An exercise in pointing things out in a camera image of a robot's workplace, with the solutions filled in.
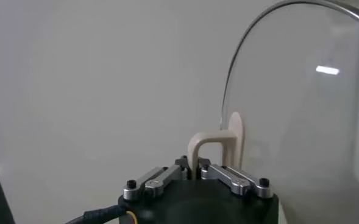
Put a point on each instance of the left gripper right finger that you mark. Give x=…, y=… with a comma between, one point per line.
x=228, y=179

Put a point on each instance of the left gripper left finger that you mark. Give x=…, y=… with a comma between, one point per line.
x=164, y=179

